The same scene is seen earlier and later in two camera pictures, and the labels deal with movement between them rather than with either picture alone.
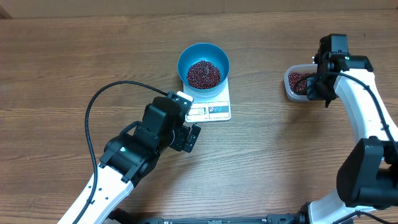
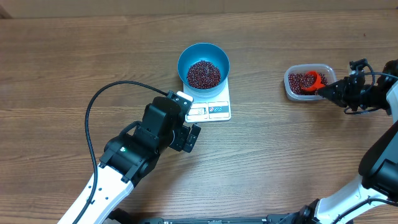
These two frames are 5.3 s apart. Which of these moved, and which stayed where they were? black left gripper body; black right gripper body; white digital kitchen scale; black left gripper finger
Moved: black right gripper body
Stayed: black left gripper finger; black left gripper body; white digital kitchen scale
